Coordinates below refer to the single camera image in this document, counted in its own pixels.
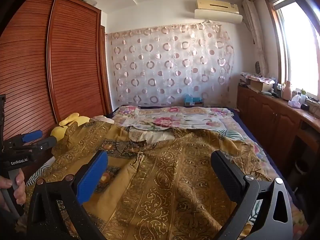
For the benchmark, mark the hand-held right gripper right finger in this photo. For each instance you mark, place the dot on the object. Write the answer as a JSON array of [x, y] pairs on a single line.
[[225, 175]]

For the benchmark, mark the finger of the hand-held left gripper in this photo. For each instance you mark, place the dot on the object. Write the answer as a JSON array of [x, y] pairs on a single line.
[[32, 135], [47, 142]]

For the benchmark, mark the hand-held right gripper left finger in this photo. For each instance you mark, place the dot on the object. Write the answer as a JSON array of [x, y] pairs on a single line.
[[91, 180]]

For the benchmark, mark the golden patterned garment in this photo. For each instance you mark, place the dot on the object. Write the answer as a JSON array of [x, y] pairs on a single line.
[[162, 175]]

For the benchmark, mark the person's left hand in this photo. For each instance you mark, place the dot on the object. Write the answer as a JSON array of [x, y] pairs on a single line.
[[19, 187]]

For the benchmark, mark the yellow plush toy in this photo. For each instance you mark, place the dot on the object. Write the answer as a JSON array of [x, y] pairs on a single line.
[[60, 131]]

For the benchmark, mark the beige folded blanket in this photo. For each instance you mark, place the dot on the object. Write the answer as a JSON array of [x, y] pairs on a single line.
[[102, 118]]

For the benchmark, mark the floral leaf print blanket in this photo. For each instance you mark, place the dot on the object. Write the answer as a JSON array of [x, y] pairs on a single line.
[[200, 120]]

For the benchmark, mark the wooden side cabinet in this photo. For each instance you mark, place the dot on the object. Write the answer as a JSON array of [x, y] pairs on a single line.
[[270, 120]]

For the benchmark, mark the wooden slatted wardrobe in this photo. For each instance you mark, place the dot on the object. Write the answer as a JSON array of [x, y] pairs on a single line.
[[75, 67]]

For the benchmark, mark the teal box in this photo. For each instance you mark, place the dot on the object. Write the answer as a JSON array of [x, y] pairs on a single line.
[[190, 99]]

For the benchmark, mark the cardboard box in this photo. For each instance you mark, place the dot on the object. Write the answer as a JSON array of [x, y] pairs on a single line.
[[260, 86]]

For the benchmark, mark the white tissue pack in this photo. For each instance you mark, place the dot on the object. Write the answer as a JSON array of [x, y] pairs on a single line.
[[294, 102]]

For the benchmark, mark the floral printed cloth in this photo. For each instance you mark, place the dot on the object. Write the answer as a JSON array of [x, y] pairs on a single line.
[[260, 78]]

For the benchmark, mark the pink thermos jug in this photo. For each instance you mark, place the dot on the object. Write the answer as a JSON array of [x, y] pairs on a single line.
[[287, 92]]

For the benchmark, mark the small black box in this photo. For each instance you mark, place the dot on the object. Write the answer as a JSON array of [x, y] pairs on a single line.
[[305, 106]]

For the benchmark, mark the white bottle green cap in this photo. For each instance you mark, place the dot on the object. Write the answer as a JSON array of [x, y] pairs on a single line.
[[303, 95]]

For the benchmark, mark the dark oval ornament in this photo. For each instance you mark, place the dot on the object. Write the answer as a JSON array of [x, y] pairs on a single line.
[[258, 68]]

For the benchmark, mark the sheer circle pattern curtain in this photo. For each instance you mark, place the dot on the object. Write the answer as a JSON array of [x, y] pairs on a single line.
[[162, 62]]

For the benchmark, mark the window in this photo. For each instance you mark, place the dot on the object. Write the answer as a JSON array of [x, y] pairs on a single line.
[[300, 50]]

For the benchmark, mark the white box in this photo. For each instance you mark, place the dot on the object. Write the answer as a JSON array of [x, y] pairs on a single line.
[[89, 1]]

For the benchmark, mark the white tied window curtain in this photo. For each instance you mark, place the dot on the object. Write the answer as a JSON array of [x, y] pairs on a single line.
[[257, 30]]

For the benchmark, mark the beige air conditioner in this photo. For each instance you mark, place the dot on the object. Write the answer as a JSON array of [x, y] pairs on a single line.
[[217, 5]]

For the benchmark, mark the white wall air conditioner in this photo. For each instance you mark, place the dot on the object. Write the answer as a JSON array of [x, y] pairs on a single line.
[[217, 17]]

